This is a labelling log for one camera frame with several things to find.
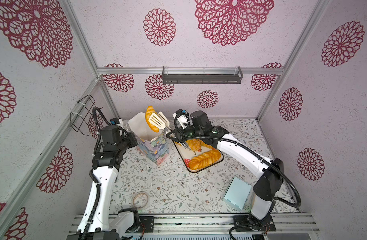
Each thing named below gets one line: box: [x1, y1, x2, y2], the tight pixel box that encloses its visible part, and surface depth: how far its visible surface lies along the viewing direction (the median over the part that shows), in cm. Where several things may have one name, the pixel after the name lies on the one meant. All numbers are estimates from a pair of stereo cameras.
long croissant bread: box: [145, 105, 160, 133], surface depth 75 cm
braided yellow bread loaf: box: [188, 149, 222, 170], surface depth 95 cm
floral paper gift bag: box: [127, 112, 170, 166], surface depth 87 cm
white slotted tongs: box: [148, 111, 172, 131], surface depth 72 cm
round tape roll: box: [133, 192, 149, 209], surface depth 83 cm
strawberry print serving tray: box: [173, 140, 224, 173], surface depth 99 cm
